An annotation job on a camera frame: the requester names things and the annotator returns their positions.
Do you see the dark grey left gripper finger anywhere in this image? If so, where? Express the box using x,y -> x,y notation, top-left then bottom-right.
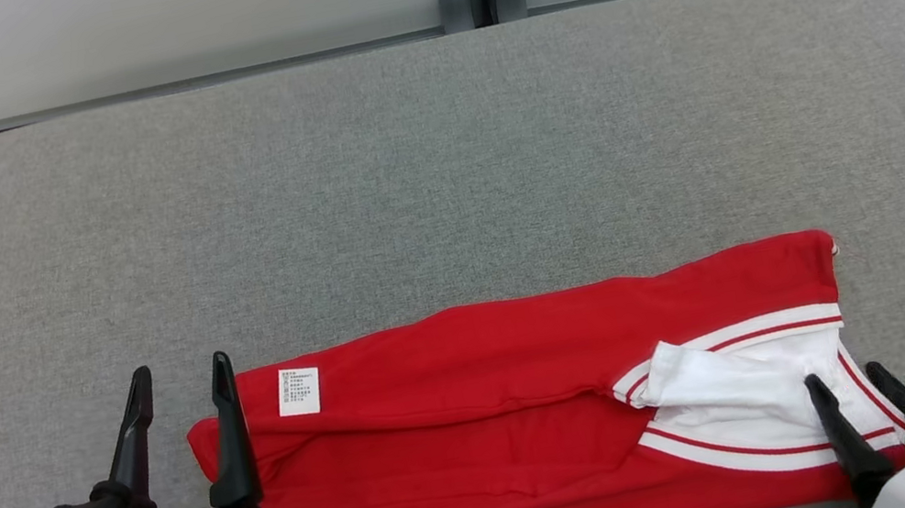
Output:
88,364 -> 177,508
184,347 -> 266,508

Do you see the red shirt with white sleeves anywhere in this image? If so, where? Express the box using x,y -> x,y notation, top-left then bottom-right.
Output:
170,218 -> 905,508

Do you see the grey wall base rail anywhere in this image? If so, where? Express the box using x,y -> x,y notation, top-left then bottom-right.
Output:
0,0 -> 798,141

